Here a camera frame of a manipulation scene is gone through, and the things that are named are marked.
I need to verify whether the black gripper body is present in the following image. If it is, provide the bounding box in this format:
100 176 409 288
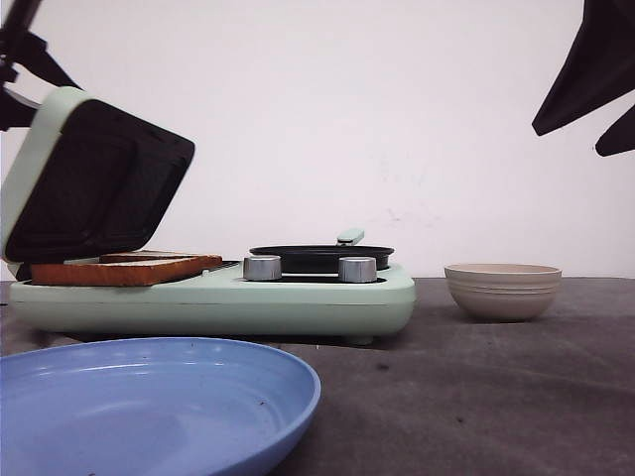
1 0 41 132

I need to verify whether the grey table cloth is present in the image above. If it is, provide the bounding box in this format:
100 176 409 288
1 278 634 475

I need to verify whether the black frying pan green handle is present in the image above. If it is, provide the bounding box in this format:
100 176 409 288
250 228 395 274

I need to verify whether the toast bread slice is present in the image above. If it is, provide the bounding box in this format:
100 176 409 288
31 255 222 287
98 250 222 266

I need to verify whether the left silver control knob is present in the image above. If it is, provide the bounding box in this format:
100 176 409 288
243 255 282 282

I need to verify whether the blue plastic plate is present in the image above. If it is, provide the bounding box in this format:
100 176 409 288
1 337 320 475

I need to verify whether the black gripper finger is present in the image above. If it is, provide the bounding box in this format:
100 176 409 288
532 1 634 135
14 33 80 88
594 106 635 157

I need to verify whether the beige ribbed ceramic bowl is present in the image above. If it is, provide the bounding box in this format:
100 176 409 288
444 263 562 322

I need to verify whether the right silver control knob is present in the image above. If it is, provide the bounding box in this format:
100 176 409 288
338 256 377 284

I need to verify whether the mint green breakfast maker base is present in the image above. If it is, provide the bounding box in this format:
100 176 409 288
8 262 417 344

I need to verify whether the silver control knob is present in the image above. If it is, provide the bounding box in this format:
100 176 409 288
243 255 282 282
338 256 377 284

